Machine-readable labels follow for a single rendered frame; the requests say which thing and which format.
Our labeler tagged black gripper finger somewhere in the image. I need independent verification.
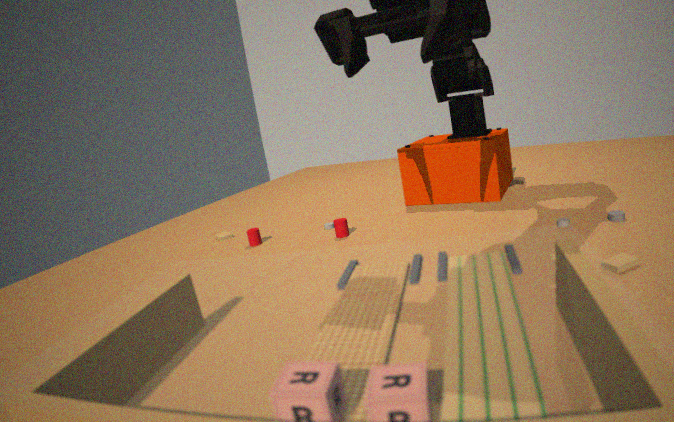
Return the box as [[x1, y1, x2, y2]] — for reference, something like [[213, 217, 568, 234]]
[[420, 0, 471, 64], [328, 16, 370, 78]]

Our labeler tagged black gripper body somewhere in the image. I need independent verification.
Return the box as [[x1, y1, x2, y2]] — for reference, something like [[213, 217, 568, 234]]
[[314, 0, 491, 66]]

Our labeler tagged red cylinder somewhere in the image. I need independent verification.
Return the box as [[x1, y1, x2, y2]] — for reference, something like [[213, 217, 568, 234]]
[[246, 228, 262, 247], [333, 218, 349, 238]]

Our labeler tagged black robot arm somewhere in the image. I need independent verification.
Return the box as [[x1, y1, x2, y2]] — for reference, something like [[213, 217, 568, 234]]
[[430, 39, 494, 139]]

